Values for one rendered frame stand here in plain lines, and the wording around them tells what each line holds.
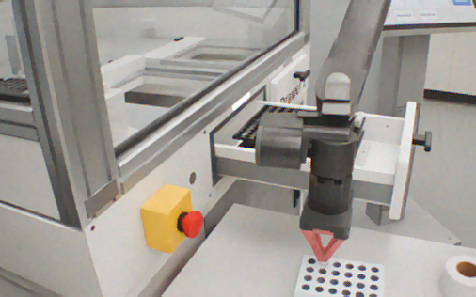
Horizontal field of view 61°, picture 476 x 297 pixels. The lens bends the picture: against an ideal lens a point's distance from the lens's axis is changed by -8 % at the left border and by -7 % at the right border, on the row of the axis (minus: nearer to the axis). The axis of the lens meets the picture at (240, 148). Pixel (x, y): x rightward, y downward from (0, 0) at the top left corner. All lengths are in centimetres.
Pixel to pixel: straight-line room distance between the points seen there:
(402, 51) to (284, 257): 117
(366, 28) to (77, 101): 38
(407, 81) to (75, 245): 148
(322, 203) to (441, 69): 327
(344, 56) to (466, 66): 324
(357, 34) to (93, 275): 47
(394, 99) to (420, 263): 112
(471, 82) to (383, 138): 291
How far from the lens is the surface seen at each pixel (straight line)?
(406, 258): 76
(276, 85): 103
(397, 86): 178
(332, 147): 53
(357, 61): 58
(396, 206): 73
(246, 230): 79
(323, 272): 67
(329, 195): 57
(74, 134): 49
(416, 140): 81
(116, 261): 60
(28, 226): 62
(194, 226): 61
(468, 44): 375
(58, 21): 46
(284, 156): 55
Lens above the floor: 124
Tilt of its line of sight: 26 degrees down
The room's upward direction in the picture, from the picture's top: 2 degrees counter-clockwise
